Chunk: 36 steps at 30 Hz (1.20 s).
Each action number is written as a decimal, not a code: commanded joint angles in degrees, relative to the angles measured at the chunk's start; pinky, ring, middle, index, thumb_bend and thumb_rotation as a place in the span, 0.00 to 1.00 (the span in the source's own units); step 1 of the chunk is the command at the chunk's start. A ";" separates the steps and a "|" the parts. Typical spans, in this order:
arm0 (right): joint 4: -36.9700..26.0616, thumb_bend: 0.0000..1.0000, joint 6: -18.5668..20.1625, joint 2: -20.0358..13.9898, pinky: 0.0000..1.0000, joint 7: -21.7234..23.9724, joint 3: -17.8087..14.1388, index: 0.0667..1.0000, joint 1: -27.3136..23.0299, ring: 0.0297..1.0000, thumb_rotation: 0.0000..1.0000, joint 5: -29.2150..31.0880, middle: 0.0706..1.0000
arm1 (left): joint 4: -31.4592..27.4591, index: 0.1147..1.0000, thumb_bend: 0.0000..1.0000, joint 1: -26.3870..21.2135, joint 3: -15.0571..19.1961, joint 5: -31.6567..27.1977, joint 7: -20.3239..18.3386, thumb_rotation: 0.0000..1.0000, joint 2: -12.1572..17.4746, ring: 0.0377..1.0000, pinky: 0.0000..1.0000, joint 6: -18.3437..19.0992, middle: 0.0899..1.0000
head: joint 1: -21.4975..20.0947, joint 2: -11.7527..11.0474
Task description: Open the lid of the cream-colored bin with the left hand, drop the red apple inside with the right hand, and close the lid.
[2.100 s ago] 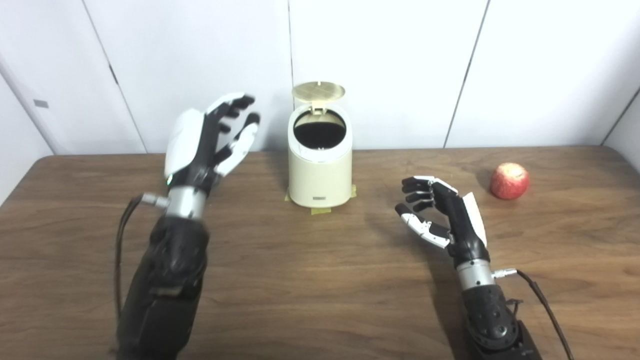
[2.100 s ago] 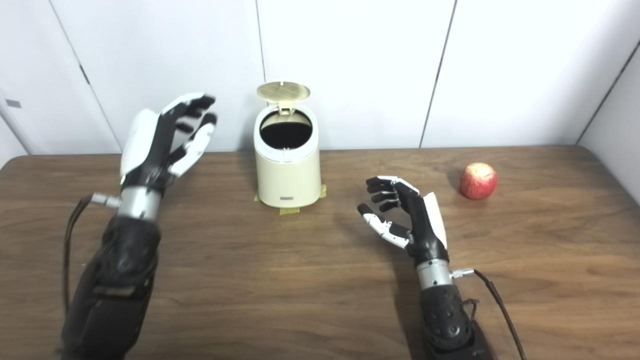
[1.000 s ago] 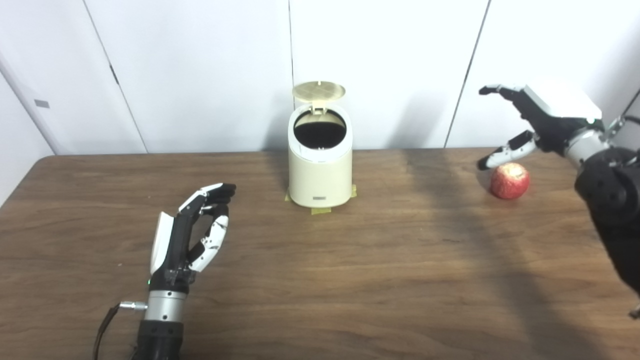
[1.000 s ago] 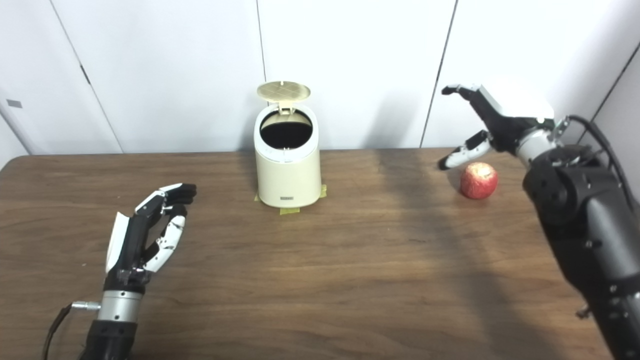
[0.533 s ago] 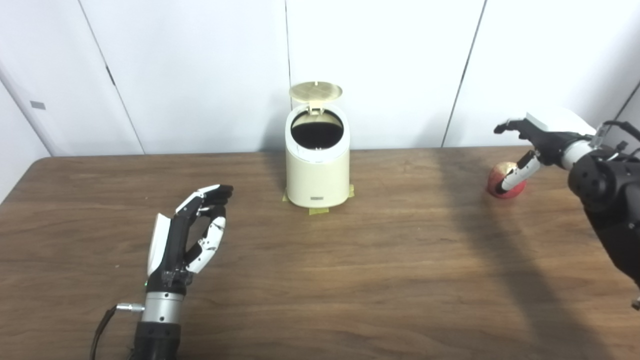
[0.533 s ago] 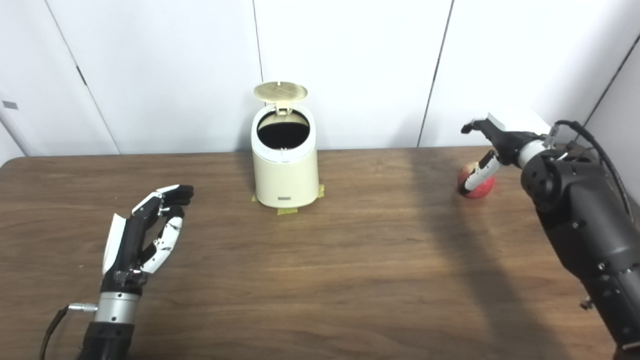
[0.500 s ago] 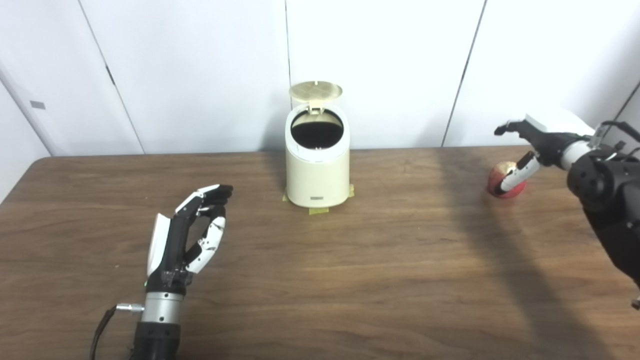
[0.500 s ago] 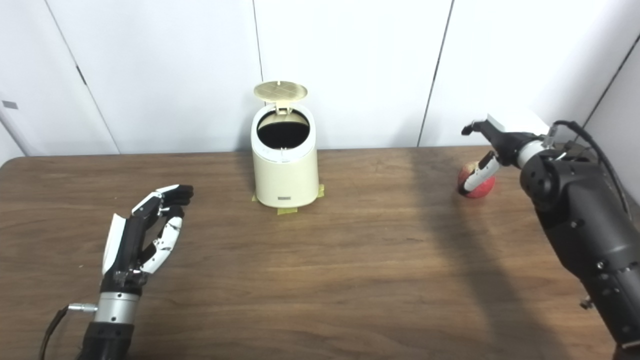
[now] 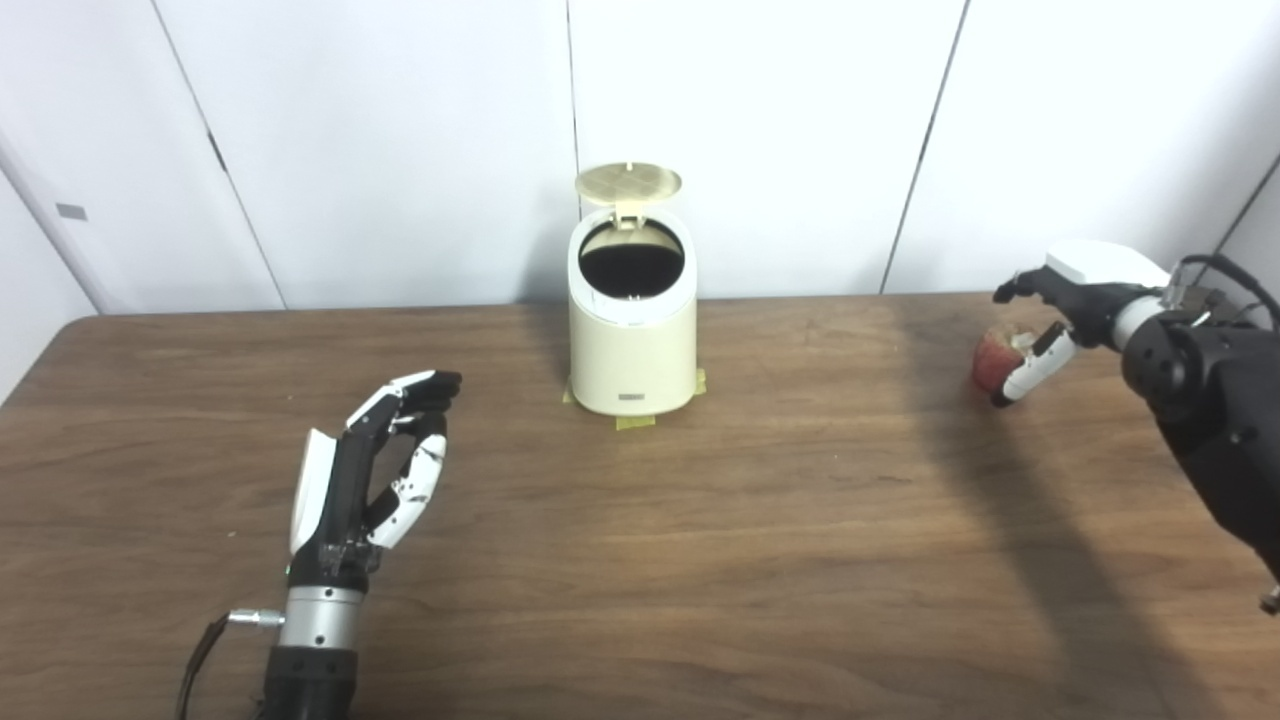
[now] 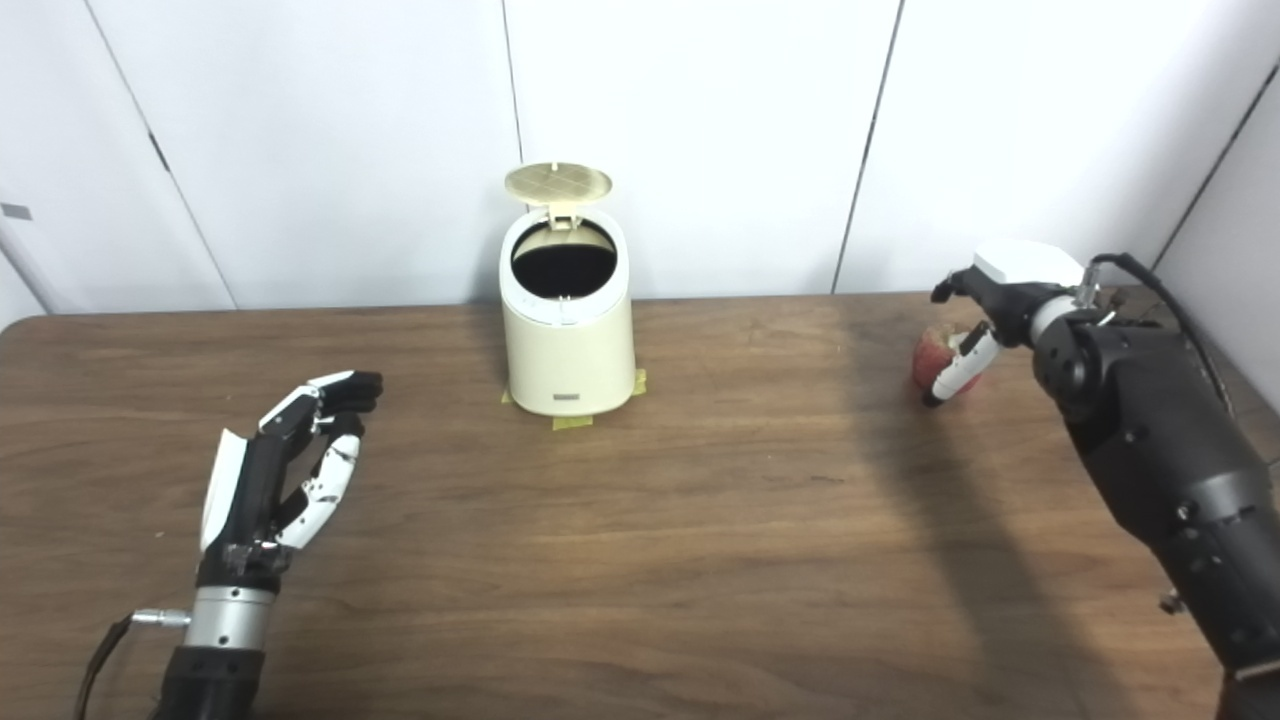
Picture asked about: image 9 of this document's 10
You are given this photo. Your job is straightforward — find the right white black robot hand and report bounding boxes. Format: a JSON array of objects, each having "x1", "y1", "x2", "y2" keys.
[{"x1": 990, "y1": 240, "x2": 1173, "y2": 408}]

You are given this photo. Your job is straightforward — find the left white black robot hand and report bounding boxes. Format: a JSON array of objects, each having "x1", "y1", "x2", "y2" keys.
[{"x1": 288, "y1": 370, "x2": 464, "y2": 591}]

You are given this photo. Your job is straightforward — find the red apple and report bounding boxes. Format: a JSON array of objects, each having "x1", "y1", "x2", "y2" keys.
[{"x1": 972, "y1": 322, "x2": 1051, "y2": 398}]

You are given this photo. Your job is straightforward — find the cream-colored round bin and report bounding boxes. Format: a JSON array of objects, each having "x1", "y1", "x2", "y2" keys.
[{"x1": 566, "y1": 207, "x2": 699, "y2": 416}]

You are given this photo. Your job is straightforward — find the cream round bin lid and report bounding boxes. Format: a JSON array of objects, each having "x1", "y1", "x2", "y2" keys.
[{"x1": 574, "y1": 162, "x2": 684, "y2": 233}]

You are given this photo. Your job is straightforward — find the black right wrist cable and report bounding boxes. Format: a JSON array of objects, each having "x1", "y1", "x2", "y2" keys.
[{"x1": 1165, "y1": 254, "x2": 1280, "y2": 331}]

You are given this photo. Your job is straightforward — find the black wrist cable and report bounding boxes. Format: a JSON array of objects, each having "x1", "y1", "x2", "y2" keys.
[
  {"x1": 1165, "y1": 254, "x2": 1280, "y2": 331},
  {"x1": 175, "y1": 607, "x2": 288, "y2": 720}
]

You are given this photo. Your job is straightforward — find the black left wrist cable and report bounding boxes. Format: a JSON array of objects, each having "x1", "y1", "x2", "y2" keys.
[{"x1": 175, "y1": 607, "x2": 288, "y2": 720}]

